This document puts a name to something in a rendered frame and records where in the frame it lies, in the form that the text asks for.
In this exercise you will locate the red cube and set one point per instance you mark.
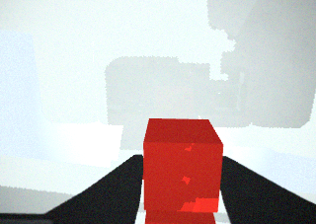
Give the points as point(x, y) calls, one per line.
point(178, 217)
point(182, 161)

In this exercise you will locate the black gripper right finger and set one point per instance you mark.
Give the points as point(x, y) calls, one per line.
point(250, 198)

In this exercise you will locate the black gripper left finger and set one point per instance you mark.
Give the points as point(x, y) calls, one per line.
point(113, 199)

